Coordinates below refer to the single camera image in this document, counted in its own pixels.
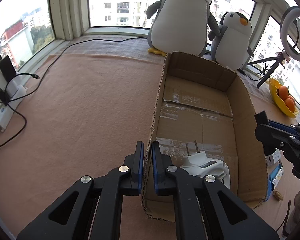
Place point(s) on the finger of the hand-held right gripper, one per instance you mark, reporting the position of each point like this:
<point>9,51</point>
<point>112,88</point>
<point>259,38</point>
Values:
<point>277,140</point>
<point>282,126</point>

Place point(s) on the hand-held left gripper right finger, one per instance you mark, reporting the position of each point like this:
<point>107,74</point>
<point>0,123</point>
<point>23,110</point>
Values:
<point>155,170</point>

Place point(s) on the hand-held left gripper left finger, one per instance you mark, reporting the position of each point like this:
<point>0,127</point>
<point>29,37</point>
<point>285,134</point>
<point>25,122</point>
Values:
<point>139,165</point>

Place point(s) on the blue plastic case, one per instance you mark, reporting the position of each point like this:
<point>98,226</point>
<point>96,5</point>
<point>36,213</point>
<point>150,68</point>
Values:
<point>273,173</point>

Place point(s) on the white round plug-in device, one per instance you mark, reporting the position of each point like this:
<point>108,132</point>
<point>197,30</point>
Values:
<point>202,161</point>

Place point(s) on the wooden clothespin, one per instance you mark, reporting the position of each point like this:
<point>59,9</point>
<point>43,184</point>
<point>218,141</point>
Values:
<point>278,195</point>

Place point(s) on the cardboard box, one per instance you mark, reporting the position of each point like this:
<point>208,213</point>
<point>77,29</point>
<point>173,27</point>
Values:
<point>202,130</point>

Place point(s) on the yellow fruit bowl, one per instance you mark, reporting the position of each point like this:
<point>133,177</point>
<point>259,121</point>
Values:
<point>286,110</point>

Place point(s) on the orange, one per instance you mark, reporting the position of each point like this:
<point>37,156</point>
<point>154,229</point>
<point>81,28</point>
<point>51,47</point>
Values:
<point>283,92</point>
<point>289,104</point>

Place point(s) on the black tripod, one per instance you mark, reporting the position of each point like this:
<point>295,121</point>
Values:
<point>267,76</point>

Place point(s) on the peach blanket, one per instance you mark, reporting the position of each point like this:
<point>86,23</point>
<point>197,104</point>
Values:
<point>90,117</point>

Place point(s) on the small penguin plush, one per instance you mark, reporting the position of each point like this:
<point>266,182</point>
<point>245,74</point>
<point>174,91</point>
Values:
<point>232,42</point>

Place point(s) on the plaid cloth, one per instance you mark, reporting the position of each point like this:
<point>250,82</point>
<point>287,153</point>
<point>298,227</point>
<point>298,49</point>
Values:
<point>115,46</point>

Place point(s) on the white power strip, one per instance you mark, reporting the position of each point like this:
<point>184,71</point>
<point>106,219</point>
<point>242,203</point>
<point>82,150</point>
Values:
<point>5,115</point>

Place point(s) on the large penguin plush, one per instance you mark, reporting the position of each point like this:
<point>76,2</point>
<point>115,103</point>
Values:
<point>180,17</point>

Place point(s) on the black plug adapter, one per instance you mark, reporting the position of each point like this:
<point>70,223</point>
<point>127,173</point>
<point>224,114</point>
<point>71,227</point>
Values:
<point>3,96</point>

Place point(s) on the black power bank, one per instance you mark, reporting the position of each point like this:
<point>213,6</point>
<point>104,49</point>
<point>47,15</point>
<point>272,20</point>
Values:
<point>7,68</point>

